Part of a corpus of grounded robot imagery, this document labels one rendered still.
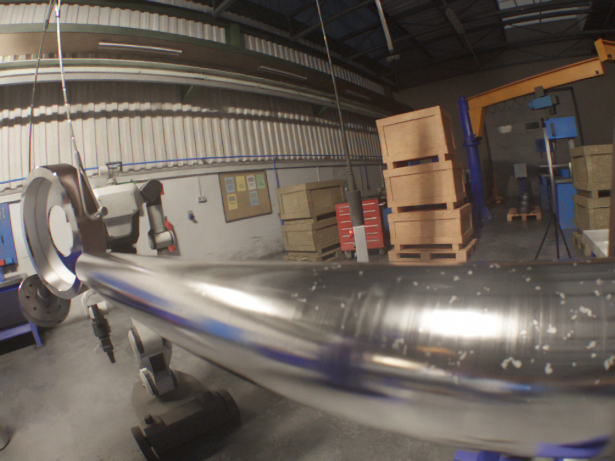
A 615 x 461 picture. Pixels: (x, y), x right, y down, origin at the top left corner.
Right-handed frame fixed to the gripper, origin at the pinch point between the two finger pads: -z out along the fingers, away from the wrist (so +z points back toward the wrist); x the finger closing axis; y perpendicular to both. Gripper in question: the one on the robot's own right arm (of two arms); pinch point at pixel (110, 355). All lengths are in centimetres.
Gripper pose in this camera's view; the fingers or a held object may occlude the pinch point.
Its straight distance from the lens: 163.9
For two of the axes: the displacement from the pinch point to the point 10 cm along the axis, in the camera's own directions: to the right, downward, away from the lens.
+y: 7.2, -1.9, 6.7
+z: -2.9, -9.6, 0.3
